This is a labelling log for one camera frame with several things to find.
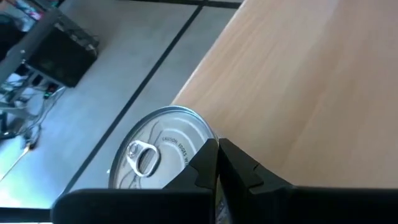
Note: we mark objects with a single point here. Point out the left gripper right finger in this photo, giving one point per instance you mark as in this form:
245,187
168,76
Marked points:
280,205

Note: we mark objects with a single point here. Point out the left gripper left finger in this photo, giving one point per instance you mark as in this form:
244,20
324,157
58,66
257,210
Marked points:
186,199

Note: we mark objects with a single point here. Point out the green label can silver lid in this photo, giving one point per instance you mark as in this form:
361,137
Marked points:
168,127

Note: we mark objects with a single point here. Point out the black floor equipment case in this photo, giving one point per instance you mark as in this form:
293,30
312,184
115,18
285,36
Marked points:
62,59

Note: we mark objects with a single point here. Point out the grey metal leg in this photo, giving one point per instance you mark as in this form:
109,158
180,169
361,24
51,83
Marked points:
28,46

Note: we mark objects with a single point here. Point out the wooden shelf black metal frame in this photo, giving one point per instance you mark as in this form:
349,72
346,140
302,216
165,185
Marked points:
295,93

